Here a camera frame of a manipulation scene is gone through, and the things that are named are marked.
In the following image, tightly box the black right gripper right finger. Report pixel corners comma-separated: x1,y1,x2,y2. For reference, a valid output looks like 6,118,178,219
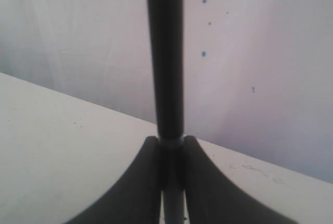
181,135,295,223

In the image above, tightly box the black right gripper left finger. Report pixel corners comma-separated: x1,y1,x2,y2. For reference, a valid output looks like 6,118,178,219
68,136,161,223

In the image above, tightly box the black paintbrush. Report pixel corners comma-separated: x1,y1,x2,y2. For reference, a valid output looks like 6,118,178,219
147,0,184,223

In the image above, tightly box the white backdrop curtain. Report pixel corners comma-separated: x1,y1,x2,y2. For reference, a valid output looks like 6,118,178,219
1,0,332,182

